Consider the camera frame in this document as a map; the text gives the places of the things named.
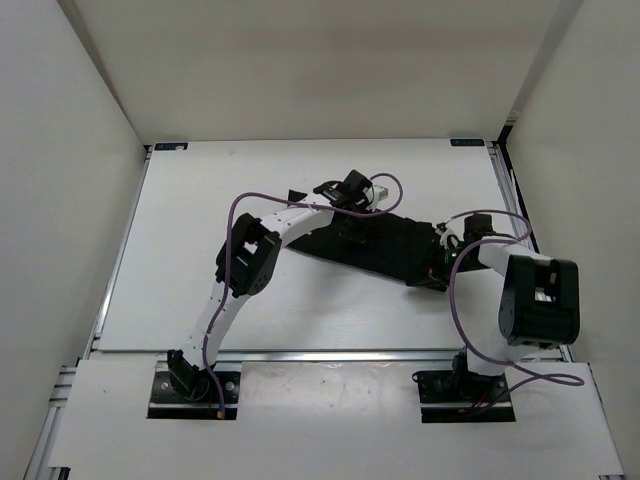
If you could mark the blue left corner label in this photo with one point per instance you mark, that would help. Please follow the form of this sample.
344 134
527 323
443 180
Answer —
170 146

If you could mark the black pleated skirt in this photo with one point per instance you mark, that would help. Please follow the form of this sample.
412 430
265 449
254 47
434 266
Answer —
389 245

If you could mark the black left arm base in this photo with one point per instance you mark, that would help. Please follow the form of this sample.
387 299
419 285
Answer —
170 400

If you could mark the white front cover board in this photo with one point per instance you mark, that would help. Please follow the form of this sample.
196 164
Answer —
314 421

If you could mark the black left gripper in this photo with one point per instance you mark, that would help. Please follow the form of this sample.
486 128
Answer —
361 206

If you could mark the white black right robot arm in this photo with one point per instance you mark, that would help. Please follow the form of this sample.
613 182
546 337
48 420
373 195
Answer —
539 307

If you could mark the blue right corner label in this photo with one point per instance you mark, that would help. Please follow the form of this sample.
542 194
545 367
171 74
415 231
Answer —
467 142

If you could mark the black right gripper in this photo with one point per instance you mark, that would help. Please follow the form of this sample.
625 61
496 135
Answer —
434 265

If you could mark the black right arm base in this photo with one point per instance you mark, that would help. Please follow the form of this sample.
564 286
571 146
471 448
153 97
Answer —
457 396

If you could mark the aluminium table rail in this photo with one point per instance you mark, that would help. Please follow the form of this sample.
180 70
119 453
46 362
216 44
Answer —
321 356

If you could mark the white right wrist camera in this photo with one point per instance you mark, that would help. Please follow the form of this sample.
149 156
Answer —
447 237

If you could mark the blue corner label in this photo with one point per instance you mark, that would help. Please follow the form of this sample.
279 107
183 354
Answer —
467 142
170 146

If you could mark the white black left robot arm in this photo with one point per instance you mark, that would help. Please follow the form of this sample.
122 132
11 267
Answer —
246 263

